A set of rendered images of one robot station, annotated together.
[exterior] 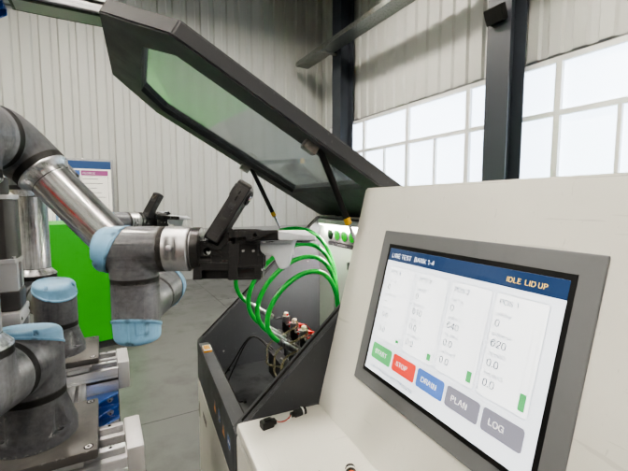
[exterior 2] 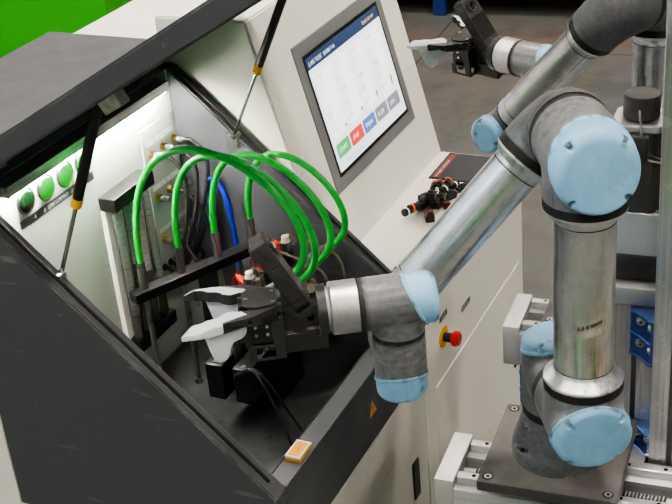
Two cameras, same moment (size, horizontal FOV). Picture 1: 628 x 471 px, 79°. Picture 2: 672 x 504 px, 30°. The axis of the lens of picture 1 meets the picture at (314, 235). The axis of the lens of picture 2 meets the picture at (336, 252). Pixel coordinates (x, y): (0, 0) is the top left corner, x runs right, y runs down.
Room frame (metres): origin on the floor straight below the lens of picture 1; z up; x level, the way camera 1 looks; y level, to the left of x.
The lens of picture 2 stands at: (2.45, 1.90, 2.31)
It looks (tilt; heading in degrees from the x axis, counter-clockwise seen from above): 28 degrees down; 232
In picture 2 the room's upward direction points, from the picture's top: 5 degrees counter-clockwise
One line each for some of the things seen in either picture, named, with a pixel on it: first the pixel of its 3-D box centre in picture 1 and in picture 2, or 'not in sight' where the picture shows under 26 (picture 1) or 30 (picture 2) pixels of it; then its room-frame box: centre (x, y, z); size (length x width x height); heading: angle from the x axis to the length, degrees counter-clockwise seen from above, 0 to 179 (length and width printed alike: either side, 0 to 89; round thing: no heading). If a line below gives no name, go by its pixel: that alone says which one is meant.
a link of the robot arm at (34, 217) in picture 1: (34, 232); (583, 291); (1.24, 0.92, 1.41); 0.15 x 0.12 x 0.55; 55
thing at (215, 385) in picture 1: (219, 396); (351, 421); (1.20, 0.31, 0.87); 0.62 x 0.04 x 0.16; 25
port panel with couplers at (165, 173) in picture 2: not in sight; (172, 188); (1.19, -0.24, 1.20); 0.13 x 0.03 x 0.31; 25
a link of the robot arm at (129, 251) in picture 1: (133, 250); (540, 64); (0.62, 0.30, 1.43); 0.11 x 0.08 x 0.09; 94
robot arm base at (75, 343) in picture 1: (57, 336); (558, 424); (1.17, 0.81, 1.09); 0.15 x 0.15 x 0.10
